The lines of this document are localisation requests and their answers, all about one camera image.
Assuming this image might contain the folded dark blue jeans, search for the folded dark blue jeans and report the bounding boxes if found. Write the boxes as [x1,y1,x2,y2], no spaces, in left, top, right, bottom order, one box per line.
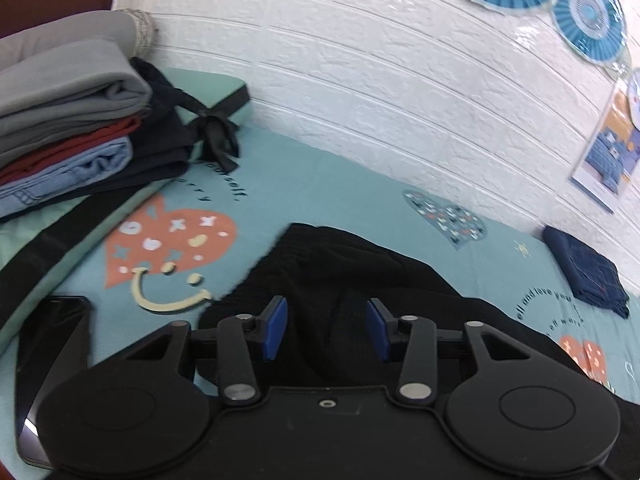
[542,226,629,318]

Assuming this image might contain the red folded garment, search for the red folded garment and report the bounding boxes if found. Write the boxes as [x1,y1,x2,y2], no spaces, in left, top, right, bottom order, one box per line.
[1,116,142,184]

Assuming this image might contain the green box with black ribbon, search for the green box with black ribbon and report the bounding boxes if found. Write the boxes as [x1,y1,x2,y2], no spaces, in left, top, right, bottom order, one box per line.
[1,181,162,348]

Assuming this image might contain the teal patterned bed sheet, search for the teal patterned bed sheet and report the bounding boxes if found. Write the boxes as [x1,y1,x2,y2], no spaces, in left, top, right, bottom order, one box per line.
[60,128,639,402]

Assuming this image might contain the paper fan wall decoration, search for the paper fan wall decoration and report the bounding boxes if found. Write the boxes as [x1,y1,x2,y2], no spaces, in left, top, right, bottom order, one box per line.
[627,68,640,130]

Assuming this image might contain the light blue folded jeans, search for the light blue folded jeans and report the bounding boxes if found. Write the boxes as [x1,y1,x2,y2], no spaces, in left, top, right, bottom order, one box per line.
[1,136,132,217]

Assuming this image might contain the woven basket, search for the woven basket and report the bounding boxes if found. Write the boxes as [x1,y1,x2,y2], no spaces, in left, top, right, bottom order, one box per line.
[122,9,157,58]

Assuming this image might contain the black smartphone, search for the black smartphone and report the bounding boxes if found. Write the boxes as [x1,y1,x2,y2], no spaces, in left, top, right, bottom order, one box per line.
[14,296,92,469]

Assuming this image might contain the black pants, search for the black pants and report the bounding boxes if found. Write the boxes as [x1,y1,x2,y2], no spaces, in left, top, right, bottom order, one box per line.
[197,222,640,480]

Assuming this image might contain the navy folded garment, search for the navy folded garment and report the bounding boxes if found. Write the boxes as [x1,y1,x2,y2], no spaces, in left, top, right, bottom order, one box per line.
[1,58,195,221]

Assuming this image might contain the grey folded garment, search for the grey folded garment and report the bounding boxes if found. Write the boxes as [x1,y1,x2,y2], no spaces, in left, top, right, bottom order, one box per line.
[1,10,152,166]

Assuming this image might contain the bedding poster on wall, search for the bedding poster on wall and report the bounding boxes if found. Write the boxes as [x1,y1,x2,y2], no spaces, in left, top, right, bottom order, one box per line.
[570,80,639,214]

